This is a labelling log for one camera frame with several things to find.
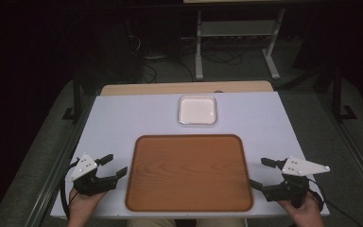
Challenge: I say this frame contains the white metal stand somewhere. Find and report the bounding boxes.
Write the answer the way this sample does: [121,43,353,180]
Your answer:
[194,9,286,82]

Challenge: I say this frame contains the black floor cables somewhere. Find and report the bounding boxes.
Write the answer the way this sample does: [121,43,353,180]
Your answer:
[140,48,244,83]

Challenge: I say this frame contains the square white dish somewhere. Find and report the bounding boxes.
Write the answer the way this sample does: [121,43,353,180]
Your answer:
[177,94,218,126]

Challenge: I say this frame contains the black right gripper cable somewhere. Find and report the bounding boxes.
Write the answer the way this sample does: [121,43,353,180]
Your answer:
[307,178,363,227]

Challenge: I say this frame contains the black metal stand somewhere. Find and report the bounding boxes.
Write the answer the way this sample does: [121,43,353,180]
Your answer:
[61,70,83,123]
[331,64,359,123]

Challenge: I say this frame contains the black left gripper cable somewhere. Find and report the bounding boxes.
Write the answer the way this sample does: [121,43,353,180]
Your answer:
[60,159,81,220]

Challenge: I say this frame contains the brown wooden tray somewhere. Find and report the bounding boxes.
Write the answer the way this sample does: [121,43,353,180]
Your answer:
[125,133,255,213]

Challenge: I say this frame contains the person's right hand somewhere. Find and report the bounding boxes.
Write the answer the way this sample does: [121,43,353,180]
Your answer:
[278,192,326,227]

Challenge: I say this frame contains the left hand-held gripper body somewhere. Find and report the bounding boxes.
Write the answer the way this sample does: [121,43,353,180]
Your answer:
[70,152,118,197]

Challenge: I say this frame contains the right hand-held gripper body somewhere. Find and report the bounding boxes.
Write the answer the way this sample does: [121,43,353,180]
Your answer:
[262,155,332,209]

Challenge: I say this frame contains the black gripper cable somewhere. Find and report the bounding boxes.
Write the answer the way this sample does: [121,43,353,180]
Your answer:
[307,178,363,227]
[60,159,81,220]

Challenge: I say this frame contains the person's left hand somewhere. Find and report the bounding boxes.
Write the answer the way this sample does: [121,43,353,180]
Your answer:
[67,187,109,227]

